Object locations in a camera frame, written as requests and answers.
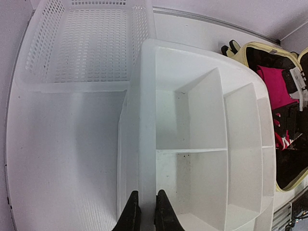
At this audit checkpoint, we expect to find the pale yellow hard-shell suitcase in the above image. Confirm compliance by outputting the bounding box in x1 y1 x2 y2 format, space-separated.
221 40 308 192

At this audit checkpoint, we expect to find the white perforated plastic basket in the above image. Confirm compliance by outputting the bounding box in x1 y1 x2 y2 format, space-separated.
14 0 156 93

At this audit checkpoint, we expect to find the white plastic drawer organizer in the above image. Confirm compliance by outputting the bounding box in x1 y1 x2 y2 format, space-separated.
117 39 276 231

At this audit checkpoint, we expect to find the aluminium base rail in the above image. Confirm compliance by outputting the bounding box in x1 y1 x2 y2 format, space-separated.
271 192 308 231

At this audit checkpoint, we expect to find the red t-shirt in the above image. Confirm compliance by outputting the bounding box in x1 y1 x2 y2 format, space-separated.
256 64 300 151

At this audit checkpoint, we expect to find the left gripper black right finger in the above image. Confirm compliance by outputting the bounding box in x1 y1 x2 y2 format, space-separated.
154 190 185 231

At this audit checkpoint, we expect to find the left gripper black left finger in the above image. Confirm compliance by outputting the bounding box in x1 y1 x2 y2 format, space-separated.
115 191 141 231

